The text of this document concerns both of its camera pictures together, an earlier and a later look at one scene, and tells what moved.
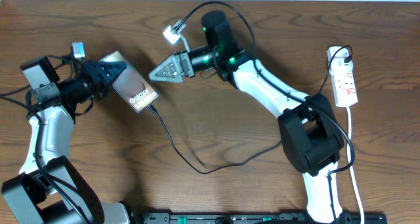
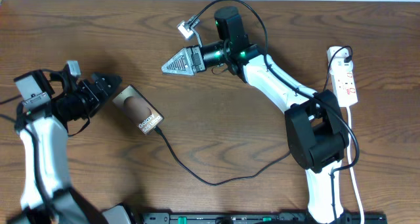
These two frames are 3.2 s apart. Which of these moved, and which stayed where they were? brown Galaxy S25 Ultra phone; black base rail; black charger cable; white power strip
Moved: brown Galaxy S25 Ultra phone; black charger cable
Stayed: black base rail; white power strip
